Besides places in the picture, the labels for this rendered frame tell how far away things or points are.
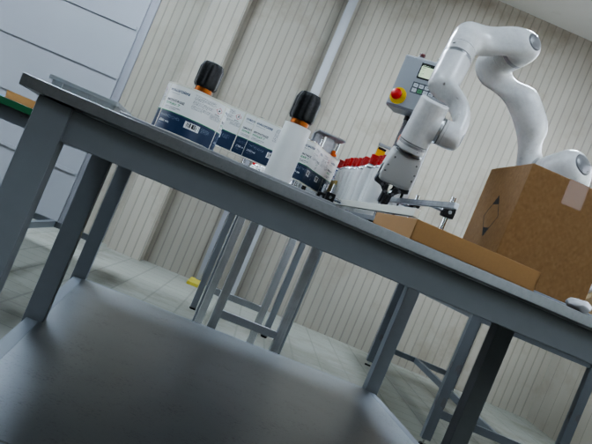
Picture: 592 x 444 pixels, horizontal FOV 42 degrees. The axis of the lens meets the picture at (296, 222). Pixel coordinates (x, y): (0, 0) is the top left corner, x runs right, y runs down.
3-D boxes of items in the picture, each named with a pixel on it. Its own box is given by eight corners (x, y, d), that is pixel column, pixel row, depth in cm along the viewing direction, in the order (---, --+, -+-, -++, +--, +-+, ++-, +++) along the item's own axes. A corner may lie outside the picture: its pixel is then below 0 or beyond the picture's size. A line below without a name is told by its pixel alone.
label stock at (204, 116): (192, 146, 247) (210, 105, 247) (223, 157, 232) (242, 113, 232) (139, 122, 235) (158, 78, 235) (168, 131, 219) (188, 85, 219)
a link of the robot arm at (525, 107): (559, 194, 230) (518, 206, 243) (582, 184, 236) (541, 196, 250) (499, 38, 230) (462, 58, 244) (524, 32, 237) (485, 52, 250)
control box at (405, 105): (393, 112, 276) (413, 62, 276) (436, 126, 268) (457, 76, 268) (384, 103, 266) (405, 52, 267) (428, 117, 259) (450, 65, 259)
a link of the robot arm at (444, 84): (485, 85, 229) (451, 160, 214) (437, 62, 230) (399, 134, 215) (498, 66, 221) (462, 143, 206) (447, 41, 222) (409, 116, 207)
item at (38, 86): (121, 144, 333) (122, 139, 333) (427, 273, 356) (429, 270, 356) (18, 83, 126) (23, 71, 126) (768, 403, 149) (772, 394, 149)
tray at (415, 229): (369, 228, 169) (376, 211, 169) (473, 273, 173) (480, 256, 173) (409, 239, 140) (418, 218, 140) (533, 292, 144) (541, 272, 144)
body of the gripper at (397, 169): (424, 152, 220) (406, 186, 223) (392, 137, 218) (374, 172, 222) (428, 159, 213) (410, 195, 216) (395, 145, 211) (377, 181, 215)
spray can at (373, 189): (353, 213, 241) (379, 153, 241) (369, 220, 241) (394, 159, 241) (357, 214, 235) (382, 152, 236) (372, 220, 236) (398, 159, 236)
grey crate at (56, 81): (56, 122, 471) (70, 88, 471) (118, 147, 475) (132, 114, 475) (33, 110, 411) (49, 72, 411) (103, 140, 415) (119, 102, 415)
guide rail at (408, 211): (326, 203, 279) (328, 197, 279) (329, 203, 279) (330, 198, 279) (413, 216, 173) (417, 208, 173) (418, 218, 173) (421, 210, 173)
